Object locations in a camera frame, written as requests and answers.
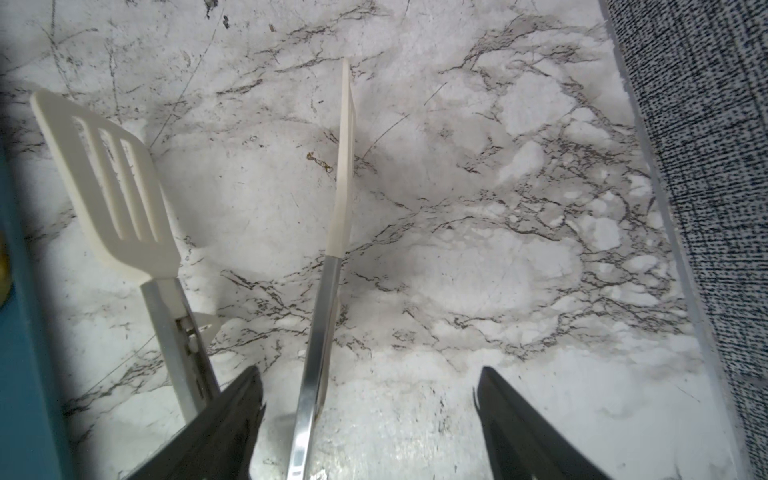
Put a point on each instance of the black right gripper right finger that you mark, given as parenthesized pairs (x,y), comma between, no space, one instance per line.
(521,443)

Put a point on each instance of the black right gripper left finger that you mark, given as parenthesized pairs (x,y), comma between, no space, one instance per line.
(219,442)

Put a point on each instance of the long golden bread roll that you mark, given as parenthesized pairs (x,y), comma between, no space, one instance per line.
(5,273)

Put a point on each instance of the teal serving tray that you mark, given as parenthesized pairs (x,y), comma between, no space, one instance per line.
(34,441)

